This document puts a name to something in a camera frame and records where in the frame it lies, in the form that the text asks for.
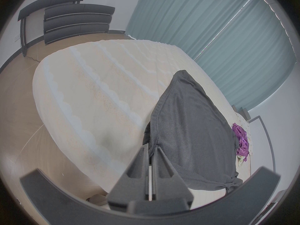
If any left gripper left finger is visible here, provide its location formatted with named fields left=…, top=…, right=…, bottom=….
left=107, top=144, right=150, bottom=207

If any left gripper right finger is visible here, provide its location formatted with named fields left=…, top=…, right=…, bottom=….
left=151, top=146, right=195, bottom=207

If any black T-shirt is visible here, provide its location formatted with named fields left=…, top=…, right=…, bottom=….
left=142, top=70, right=243, bottom=194

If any purple satin garment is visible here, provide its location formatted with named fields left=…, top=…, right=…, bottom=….
left=232, top=123, right=249, bottom=162

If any white printed pillow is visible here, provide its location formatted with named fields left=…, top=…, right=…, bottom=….
left=235, top=112, right=255, bottom=156

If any bed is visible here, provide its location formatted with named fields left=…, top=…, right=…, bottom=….
left=32, top=39, right=275, bottom=209

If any grey bedside table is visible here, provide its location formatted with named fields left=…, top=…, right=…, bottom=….
left=232, top=105, right=251, bottom=120

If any black chest of drawers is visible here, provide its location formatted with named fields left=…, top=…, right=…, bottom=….
left=43, top=4, right=116, bottom=45

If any black dressing table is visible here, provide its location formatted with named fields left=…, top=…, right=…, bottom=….
left=18, top=0, right=86, bottom=57

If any black cable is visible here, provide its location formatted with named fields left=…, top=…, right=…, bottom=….
left=23, top=53, right=41, bottom=63

